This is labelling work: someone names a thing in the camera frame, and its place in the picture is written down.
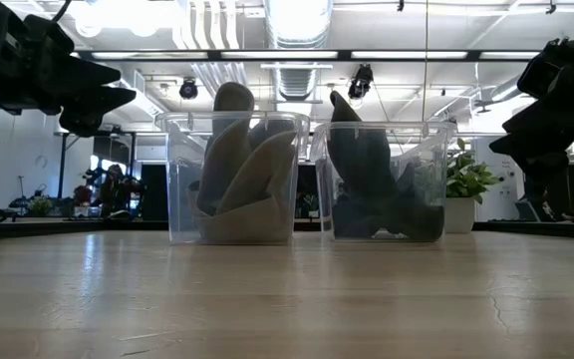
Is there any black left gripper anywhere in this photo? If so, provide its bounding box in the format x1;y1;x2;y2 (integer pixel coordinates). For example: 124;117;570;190
0;0;138;139

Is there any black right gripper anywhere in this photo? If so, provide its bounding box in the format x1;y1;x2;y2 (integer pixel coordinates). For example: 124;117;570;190
488;17;574;171

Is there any grey beige cap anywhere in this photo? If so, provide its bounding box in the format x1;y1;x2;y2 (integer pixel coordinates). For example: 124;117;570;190
196;82;256;215

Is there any dark grey cap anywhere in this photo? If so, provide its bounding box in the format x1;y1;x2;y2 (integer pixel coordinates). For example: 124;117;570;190
327;90;401;213

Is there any green leafy plant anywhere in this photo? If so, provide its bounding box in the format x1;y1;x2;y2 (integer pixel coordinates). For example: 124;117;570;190
445;138;502;205

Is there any person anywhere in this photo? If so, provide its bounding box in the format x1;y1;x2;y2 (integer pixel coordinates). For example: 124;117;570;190
98;164;135;218

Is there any clear plastic bin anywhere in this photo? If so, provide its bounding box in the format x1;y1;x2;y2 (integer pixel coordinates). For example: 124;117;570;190
155;110;311;245
309;121;458;244

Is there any white plant pot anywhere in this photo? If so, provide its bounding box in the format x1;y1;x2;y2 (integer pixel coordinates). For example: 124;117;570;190
444;196;476;234

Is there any small green plant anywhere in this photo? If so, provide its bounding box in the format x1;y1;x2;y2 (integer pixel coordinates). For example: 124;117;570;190
27;196;54;217

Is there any black vertical post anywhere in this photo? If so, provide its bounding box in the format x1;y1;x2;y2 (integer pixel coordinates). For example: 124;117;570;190
59;132;68;200

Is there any black cable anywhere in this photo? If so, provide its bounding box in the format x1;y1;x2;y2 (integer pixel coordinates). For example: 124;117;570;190
52;0;73;24

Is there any black dome ceiling camera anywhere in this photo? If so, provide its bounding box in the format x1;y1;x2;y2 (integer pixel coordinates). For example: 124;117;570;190
178;78;199;100

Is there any thin vertical cable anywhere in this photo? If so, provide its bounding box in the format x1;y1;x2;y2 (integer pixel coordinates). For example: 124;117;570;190
422;0;430;124

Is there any black table edge rail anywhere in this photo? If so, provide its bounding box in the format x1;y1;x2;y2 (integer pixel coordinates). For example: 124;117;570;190
0;217;574;241

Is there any black mounted camera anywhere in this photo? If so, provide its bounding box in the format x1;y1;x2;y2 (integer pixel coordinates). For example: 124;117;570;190
347;63;375;101

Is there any silver ventilation duct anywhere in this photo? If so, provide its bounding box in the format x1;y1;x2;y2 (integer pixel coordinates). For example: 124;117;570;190
264;0;334;101

